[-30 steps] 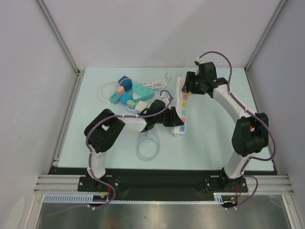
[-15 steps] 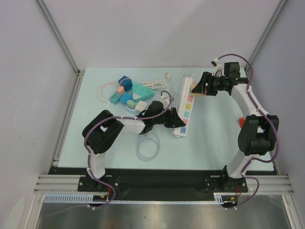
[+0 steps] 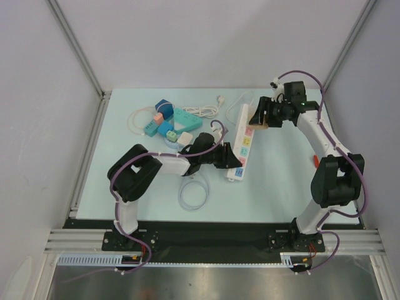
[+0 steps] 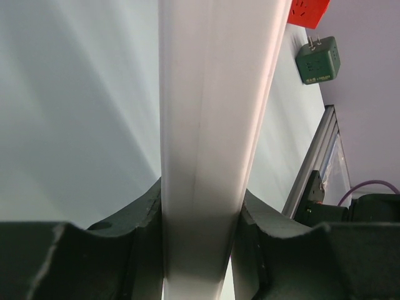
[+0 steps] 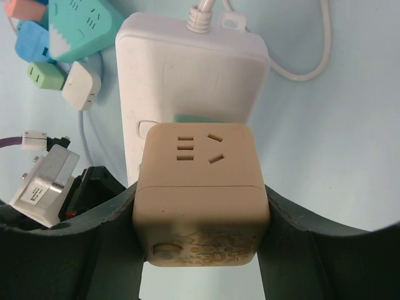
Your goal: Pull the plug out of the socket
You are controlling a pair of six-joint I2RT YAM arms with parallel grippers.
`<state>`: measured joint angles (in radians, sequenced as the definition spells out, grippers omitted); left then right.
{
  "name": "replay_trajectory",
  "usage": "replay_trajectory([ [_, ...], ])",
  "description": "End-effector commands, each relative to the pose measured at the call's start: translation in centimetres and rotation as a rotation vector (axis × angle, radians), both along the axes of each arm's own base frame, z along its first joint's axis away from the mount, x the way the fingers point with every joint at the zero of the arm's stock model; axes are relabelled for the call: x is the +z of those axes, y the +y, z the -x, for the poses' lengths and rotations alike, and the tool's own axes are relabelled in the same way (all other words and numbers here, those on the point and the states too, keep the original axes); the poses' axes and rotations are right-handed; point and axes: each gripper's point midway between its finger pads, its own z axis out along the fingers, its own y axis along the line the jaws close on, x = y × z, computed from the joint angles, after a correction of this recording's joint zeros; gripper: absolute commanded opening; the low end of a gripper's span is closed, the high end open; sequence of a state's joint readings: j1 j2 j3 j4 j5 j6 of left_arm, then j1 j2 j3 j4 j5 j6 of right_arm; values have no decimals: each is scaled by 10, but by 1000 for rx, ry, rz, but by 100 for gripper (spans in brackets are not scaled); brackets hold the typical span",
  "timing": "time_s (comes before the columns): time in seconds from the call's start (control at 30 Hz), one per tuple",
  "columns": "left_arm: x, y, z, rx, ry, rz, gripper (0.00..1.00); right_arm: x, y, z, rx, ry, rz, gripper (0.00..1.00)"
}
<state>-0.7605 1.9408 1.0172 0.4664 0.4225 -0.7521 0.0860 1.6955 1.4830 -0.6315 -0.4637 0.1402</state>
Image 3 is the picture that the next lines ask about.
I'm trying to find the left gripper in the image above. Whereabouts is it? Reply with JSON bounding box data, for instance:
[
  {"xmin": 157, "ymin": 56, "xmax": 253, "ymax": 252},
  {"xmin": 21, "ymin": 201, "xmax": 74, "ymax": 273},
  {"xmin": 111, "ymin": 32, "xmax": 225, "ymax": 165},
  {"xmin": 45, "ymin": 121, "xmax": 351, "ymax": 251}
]
[{"xmin": 198, "ymin": 141, "xmax": 241, "ymax": 168}]

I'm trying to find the beige cube plug adapter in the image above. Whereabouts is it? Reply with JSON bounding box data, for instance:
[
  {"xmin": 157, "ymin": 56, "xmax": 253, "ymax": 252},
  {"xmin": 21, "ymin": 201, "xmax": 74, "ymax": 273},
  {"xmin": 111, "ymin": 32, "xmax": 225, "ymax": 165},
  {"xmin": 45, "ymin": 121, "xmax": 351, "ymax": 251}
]
[{"xmin": 248, "ymin": 108, "xmax": 268, "ymax": 130}]

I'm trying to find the white multicolour power strip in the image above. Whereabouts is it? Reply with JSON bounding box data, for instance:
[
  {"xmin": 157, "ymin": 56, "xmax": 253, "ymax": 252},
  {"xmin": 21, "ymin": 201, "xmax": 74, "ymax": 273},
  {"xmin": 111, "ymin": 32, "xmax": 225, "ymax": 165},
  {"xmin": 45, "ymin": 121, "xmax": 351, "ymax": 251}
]
[{"xmin": 226, "ymin": 104, "xmax": 254, "ymax": 181}]

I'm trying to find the teal triangular power strip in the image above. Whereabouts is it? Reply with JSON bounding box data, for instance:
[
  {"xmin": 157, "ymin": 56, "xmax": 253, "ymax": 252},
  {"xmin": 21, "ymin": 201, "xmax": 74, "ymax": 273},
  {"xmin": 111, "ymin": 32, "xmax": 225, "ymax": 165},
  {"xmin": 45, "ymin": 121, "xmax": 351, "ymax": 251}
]
[{"xmin": 166, "ymin": 108, "xmax": 203, "ymax": 134}]

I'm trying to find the green small plug adapter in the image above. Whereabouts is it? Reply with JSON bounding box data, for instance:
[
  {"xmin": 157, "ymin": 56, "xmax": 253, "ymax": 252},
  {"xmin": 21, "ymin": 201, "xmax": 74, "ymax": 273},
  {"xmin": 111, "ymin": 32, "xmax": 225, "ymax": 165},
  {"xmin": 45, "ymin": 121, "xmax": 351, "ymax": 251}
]
[{"xmin": 166, "ymin": 131, "xmax": 178, "ymax": 143}]

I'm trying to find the light blue cube adapter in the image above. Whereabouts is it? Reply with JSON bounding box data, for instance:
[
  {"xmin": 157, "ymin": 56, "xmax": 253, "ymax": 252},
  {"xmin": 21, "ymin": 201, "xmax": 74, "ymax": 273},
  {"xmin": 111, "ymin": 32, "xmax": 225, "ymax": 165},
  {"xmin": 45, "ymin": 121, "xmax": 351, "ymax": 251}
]
[{"xmin": 157, "ymin": 121, "xmax": 174, "ymax": 137}]

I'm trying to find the red cube plug adapter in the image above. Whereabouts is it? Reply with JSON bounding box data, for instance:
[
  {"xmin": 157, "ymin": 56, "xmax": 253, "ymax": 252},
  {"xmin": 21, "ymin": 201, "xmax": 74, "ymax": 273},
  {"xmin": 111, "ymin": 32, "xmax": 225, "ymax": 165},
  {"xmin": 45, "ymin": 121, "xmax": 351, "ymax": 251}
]
[{"xmin": 313, "ymin": 155, "xmax": 319, "ymax": 169}]

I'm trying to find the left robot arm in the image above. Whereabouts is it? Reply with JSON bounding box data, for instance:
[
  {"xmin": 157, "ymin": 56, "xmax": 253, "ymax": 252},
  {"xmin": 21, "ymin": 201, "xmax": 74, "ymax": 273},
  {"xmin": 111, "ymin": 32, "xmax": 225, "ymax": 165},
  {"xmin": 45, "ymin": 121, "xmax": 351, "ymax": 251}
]
[{"xmin": 107, "ymin": 132, "xmax": 243, "ymax": 250}]

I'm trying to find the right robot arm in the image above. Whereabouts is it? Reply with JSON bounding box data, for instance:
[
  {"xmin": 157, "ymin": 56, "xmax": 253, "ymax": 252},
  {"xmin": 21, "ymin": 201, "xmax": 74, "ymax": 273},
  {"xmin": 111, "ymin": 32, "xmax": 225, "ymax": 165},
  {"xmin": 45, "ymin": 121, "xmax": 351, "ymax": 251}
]
[{"xmin": 248, "ymin": 79, "xmax": 364, "ymax": 251}]

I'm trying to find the pink small plug adapter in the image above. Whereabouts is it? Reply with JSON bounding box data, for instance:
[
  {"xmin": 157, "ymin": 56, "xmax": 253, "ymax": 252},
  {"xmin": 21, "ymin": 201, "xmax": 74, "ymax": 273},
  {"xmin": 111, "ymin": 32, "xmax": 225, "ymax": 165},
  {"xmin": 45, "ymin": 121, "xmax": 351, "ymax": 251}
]
[{"xmin": 153, "ymin": 112, "xmax": 164, "ymax": 126}]

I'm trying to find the white square charger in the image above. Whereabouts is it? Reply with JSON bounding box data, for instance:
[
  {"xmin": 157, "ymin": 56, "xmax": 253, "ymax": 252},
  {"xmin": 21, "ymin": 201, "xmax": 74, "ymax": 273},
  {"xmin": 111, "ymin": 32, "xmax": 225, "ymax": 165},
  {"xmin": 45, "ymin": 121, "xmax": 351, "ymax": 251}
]
[{"xmin": 176, "ymin": 132, "xmax": 193, "ymax": 147}]

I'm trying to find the dark blue cube adapter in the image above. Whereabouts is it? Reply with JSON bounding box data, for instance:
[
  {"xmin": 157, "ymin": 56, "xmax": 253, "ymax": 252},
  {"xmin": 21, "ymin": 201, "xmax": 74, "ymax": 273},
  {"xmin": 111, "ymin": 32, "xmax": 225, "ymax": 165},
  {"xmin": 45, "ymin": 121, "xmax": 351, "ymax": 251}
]
[{"xmin": 155, "ymin": 99, "xmax": 174, "ymax": 120}]

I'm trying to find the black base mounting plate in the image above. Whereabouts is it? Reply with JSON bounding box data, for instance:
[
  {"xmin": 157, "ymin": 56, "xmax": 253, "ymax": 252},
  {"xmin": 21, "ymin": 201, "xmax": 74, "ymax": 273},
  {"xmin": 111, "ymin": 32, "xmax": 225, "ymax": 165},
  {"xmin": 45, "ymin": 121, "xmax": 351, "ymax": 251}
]
[{"xmin": 64, "ymin": 219, "xmax": 325, "ymax": 264}]

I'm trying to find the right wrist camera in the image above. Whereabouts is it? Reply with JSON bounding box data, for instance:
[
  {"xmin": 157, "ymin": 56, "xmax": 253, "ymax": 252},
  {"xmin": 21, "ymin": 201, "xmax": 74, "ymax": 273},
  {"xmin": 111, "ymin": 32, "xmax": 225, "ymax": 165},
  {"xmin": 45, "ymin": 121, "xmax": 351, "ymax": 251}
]
[{"xmin": 270, "ymin": 77, "xmax": 284, "ymax": 103}]

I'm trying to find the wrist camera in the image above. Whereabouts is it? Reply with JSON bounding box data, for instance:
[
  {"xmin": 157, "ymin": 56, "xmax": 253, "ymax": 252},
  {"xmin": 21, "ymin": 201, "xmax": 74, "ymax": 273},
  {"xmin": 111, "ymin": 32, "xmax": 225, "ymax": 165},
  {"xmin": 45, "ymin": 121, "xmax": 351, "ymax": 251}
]
[
  {"xmin": 211, "ymin": 126, "xmax": 227, "ymax": 144},
  {"xmin": 270, "ymin": 77, "xmax": 284, "ymax": 103}
]

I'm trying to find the white power strip cord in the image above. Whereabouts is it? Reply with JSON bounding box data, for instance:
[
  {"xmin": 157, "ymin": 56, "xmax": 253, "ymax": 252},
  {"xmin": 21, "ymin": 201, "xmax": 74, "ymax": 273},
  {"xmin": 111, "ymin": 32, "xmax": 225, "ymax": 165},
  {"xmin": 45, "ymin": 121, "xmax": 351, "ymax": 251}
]
[{"xmin": 225, "ymin": 91, "xmax": 256, "ymax": 126}]

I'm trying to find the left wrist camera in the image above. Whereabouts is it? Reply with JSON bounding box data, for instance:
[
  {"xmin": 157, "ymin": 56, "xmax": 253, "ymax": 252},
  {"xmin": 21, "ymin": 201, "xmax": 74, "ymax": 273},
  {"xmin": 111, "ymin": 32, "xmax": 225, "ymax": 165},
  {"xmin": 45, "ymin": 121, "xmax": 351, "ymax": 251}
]
[{"xmin": 211, "ymin": 126, "xmax": 227, "ymax": 144}]

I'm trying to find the light blue power cord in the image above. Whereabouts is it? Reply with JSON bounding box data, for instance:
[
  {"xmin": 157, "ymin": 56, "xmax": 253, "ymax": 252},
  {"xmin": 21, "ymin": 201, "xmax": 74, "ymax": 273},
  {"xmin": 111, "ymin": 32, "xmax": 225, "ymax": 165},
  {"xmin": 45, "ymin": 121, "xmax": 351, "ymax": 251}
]
[{"xmin": 165, "ymin": 140, "xmax": 211, "ymax": 212}]

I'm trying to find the white coiled power cord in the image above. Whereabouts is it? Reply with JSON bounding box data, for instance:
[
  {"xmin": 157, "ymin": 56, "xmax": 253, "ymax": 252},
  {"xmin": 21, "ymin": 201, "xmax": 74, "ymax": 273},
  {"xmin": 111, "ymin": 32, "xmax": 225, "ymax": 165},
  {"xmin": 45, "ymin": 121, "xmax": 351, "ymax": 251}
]
[{"xmin": 182, "ymin": 96, "xmax": 228, "ymax": 120}]

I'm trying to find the pink thin usb cable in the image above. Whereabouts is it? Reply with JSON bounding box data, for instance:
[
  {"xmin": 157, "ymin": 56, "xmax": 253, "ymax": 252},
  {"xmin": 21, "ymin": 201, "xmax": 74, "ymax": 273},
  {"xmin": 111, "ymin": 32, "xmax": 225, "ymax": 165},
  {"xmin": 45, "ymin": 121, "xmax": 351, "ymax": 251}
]
[{"xmin": 127, "ymin": 106, "xmax": 157, "ymax": 136}]

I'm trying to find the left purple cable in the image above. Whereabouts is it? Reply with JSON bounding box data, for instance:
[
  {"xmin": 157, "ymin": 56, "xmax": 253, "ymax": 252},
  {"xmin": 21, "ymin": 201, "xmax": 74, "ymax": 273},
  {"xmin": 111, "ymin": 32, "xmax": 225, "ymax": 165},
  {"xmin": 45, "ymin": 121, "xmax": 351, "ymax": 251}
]
[{"xmin": 59, "ymin": 120, "xmax": 226, "ymax": 284}]

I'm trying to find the purple cable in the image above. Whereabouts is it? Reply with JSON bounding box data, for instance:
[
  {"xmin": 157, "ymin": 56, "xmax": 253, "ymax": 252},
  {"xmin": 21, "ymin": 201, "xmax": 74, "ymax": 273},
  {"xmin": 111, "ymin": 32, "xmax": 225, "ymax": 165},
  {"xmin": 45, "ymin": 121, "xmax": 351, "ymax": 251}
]
[
  {"xmin": 59, "ymin": 120, "xmax": 226, "ymax": 284},
  {"xmin": 277, "ymin": 70, "xmax": 369, "ymax": 276}
]

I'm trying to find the white slotted cable duct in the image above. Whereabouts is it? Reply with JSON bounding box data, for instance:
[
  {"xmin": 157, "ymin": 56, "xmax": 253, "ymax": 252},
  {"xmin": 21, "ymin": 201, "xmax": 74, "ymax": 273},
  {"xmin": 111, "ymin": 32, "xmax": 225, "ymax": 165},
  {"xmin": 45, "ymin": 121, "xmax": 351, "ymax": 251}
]
[{"xmin": 57, "ymin": 254, "xmax": 307, "ymax": 268}]

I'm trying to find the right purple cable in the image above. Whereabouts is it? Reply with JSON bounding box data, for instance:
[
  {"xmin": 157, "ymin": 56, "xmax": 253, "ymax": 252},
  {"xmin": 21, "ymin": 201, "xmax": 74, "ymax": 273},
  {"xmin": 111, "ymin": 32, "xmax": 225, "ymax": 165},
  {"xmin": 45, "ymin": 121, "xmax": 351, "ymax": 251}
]
[{"xmin": 277, "ymin": 70, "xmax": 369, "ymax": 276}]

